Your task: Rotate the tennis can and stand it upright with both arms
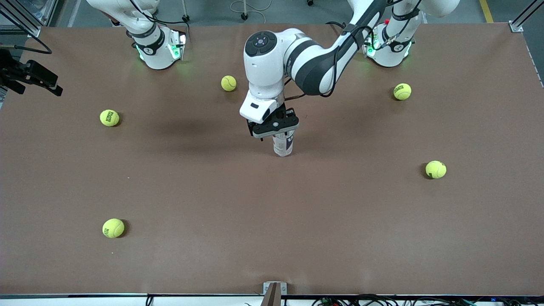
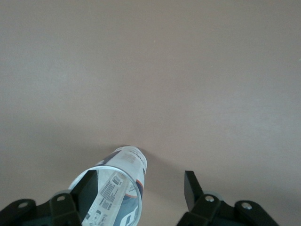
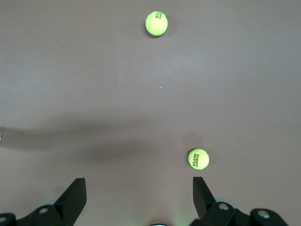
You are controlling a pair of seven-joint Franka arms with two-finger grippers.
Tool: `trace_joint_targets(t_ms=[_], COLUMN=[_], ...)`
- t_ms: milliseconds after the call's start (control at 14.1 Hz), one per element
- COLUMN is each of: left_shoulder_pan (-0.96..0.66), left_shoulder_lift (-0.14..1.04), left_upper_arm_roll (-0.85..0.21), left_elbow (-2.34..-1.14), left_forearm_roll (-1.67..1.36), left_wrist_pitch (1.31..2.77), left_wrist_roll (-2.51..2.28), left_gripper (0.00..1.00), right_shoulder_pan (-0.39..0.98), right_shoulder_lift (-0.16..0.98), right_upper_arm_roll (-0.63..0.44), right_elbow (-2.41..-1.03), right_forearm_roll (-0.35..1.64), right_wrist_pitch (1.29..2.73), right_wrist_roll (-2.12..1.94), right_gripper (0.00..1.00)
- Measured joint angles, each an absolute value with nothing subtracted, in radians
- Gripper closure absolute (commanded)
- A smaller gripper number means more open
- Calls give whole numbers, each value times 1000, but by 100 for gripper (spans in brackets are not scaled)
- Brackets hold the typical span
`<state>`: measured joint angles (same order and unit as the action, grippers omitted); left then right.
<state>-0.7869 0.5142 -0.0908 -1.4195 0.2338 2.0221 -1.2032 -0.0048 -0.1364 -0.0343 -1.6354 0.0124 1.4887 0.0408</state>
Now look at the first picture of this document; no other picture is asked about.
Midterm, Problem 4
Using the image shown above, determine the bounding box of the black cable bundle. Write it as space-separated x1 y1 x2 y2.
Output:
312 294 544 306

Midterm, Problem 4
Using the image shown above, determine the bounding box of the white floor cable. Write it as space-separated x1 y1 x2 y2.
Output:
229 0 272 13

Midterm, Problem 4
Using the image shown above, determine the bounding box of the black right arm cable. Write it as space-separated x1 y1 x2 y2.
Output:
0 42 53 56

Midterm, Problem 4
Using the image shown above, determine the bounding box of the white blue tennis ball can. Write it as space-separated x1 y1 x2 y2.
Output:
273 130 295 157

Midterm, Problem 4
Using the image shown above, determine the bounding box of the grey metal camera bracket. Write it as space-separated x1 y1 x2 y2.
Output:
263 281 287 306

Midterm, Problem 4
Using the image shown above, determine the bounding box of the aluminium frame post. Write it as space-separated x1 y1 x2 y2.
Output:
509 0 544 33

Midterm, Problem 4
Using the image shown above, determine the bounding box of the aluminium extrusion frame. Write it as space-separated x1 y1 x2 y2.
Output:
0 0 64 38

